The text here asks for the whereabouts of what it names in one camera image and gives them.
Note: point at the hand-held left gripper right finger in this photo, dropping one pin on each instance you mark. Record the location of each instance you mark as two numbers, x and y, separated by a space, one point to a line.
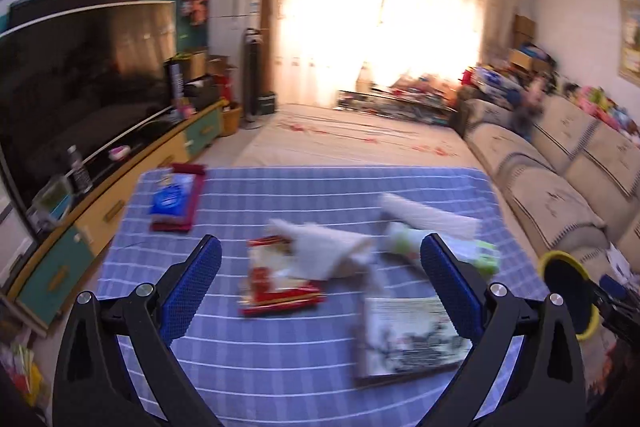
450 287

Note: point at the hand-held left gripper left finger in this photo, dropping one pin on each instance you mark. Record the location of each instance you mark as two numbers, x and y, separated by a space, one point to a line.
192 292

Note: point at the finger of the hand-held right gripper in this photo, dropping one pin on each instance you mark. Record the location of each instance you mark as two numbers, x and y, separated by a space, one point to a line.
614 287

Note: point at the black yellow-rimmed trash bin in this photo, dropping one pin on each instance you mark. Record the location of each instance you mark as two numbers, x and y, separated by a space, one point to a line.
567 287

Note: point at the green white cylindrical can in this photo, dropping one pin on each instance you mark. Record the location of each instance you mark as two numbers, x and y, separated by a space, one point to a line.
405 244

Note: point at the white box with green plants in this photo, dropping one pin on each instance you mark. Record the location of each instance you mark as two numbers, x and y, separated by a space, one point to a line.
410 342

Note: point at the red snack wrapper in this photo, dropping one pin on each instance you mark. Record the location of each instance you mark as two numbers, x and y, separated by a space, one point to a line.
265 282

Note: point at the white tissue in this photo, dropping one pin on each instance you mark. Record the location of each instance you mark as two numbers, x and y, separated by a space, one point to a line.
325 247

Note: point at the white loose papers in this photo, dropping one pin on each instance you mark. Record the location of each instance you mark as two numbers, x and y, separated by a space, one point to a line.
620 259

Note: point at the blue tissue packet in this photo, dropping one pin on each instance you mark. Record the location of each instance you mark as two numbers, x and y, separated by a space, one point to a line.
172 199

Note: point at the green yellow television cabinet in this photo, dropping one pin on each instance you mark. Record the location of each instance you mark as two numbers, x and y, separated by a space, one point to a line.
125 202

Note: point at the beige sofa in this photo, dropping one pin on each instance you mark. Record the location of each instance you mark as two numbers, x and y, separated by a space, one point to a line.
550 187

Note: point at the blue tissue pack on red box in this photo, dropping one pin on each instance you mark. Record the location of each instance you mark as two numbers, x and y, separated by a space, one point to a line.
187 169

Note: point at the blue checked tablecloth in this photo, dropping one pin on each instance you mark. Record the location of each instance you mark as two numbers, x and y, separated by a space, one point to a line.
300 357

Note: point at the clear water bottle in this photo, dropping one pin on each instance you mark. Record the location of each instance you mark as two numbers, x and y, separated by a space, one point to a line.
80 172

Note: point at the clear glass container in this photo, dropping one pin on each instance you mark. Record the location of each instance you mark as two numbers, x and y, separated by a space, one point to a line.
52 204

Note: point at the tan storage basket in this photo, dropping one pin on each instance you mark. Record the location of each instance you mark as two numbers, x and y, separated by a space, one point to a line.
231 122

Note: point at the grey plush toy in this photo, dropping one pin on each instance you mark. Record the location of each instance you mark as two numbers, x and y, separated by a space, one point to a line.
525 122

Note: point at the row of plush toys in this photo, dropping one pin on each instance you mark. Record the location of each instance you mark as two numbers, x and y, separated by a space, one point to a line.
605 104

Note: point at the cluttered glass coffee table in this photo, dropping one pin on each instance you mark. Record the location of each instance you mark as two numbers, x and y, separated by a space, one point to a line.
395 104

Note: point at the dark green box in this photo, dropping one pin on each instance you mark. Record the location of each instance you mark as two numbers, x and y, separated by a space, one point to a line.
267 103

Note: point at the black white tall box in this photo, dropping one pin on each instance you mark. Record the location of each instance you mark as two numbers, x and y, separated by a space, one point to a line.
175 84

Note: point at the blue star-print bag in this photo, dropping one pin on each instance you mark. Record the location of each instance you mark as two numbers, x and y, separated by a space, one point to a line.
492 82

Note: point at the black tower fan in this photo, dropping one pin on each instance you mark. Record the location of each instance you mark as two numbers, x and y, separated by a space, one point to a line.
251 77

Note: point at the open cardboard box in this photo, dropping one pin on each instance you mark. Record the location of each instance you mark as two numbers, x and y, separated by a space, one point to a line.
220 66

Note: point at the large black television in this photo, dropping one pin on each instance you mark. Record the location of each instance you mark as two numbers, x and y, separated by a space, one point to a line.
75 97

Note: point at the framed flower painting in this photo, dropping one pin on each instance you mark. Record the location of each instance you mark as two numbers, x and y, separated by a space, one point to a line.
631 39

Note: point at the stack of cardboard boxes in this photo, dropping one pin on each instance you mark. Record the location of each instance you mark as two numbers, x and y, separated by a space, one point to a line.
525 42

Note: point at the cream embroidered curtains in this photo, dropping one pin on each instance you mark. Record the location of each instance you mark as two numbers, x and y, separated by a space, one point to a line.
390 22

